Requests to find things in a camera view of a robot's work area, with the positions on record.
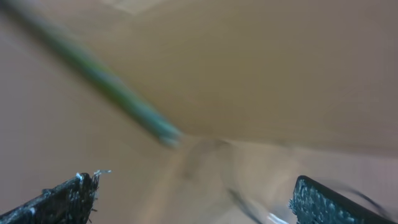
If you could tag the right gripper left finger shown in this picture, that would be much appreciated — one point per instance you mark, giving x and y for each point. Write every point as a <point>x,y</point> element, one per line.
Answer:
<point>68,203</point>

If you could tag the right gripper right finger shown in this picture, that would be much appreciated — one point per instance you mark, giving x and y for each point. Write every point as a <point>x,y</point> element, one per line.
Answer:
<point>315,203</point>

